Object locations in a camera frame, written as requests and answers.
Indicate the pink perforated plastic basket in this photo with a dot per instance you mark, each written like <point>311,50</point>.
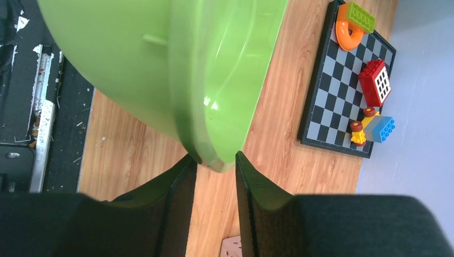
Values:
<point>231,247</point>

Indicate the blue yellow toy car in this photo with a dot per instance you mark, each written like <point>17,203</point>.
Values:
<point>373,127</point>

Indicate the large green plastic container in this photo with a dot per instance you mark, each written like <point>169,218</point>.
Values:
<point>193,70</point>

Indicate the red window toy brick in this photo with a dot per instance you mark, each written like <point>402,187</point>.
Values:
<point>374,82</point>

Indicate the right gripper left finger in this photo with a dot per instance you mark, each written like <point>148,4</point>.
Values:
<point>150,220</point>

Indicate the orange arch toy block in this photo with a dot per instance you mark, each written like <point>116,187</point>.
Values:
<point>346,38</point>

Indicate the green flat toy brick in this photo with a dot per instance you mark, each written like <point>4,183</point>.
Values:
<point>359,19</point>

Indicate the black grey checkerboard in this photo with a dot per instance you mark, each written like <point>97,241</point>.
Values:
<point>335,97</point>

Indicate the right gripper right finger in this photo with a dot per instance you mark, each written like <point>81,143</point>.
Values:
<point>274,222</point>

